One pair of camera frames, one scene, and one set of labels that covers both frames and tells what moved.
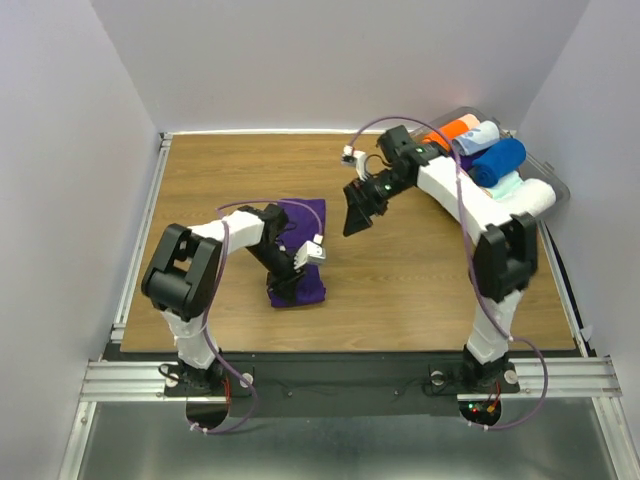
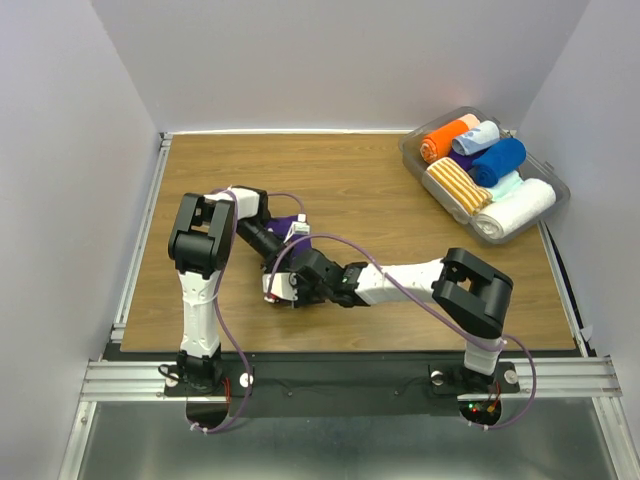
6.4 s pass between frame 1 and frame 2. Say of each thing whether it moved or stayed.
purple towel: moved
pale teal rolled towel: stayed
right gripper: moved
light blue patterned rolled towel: stayed
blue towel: stayed
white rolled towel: stayed
